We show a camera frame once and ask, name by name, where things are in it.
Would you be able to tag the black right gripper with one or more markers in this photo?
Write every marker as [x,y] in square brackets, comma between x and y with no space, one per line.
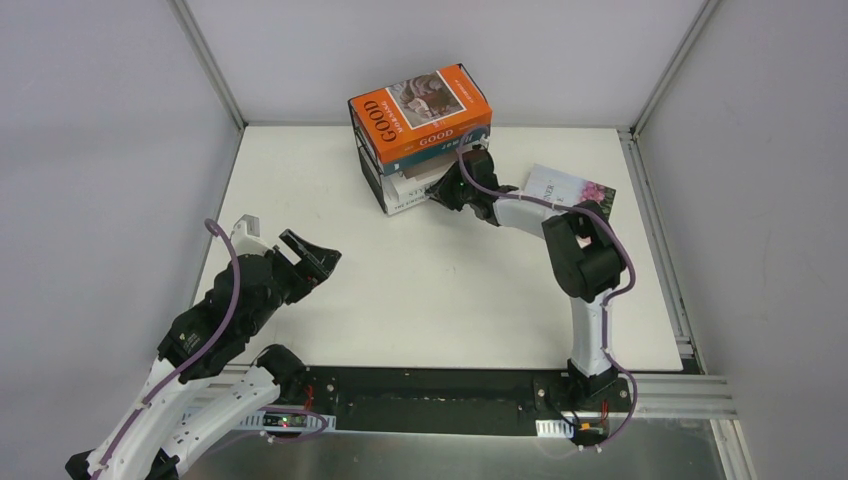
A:
[461,187]

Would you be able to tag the teal Humor book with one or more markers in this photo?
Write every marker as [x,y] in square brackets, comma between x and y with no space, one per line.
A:
[435,146]

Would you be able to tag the aluminium frame rail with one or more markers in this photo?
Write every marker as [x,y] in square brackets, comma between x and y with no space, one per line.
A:
[654,396]

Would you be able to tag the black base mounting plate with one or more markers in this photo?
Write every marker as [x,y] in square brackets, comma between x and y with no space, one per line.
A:
[489,402]

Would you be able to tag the white Singularity book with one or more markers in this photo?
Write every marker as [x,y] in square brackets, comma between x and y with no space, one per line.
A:
[395,205]

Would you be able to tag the orange Good Morning book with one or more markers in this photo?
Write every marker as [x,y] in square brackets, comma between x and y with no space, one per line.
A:
[393,119]

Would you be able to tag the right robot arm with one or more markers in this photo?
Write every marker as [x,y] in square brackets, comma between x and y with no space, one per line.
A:
[586,259]

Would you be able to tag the white Style magazine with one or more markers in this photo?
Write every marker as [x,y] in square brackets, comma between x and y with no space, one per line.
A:
[413,181]

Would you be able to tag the black wire wooden shelf rack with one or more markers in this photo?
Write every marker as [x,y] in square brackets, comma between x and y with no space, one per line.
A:
[375,180]

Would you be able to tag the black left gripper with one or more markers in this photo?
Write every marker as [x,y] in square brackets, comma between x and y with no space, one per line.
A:
[295,270]

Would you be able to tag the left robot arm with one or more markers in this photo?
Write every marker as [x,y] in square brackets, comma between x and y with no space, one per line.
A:
[152,440]

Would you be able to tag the pink floral Designer Fate book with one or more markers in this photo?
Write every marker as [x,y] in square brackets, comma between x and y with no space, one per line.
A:
[558,187]

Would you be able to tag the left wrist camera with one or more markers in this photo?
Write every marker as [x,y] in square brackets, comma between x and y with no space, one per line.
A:
[246,237]

